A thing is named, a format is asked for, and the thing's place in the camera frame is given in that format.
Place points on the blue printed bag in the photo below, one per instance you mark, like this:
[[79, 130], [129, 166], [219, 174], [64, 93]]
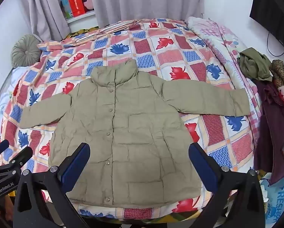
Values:
[[278, 204]]

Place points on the grey curtain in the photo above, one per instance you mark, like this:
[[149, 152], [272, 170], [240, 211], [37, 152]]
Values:
[[146, 0], [42, 7]]

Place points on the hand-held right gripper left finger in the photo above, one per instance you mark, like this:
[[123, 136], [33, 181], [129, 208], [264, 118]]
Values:
[[76, 163]]

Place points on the white window sill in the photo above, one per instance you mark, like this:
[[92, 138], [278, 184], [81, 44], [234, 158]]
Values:
[[81, 18]]

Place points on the khaki puffer jacket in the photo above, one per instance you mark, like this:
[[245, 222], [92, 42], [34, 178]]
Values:
[[137, 128]]

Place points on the leaf print patchwork bedspread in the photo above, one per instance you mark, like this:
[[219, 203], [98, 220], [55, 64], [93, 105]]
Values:
[[170, 52]]

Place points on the olive green garment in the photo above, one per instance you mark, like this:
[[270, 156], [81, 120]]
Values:
[[256, 63]]

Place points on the pink floral quilt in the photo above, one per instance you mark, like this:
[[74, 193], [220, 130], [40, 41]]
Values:
[[218, 38]]

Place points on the striped pillow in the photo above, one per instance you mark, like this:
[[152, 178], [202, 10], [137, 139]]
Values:
[[113, 28]]

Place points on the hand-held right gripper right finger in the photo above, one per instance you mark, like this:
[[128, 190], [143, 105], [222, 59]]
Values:
[[201, 165]]

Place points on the round green cushion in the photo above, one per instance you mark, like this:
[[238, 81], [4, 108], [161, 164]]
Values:
[[25, 51]]

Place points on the black television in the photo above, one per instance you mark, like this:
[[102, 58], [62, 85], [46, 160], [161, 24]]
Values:
[[272, 7]]

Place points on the brown patterned garment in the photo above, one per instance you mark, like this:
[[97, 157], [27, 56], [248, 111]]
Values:
[[280, 72]]

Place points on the yellow green checked mat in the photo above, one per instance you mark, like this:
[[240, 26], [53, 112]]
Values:
[[85, 31]]

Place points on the maroon garment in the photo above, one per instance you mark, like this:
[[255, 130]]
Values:
[[270, 128]]

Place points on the red box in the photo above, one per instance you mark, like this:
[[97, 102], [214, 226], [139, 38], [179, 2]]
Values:
[[77, 3]]

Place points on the teal printed carton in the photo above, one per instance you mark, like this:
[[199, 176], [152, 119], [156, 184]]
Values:
[[64, 6]]

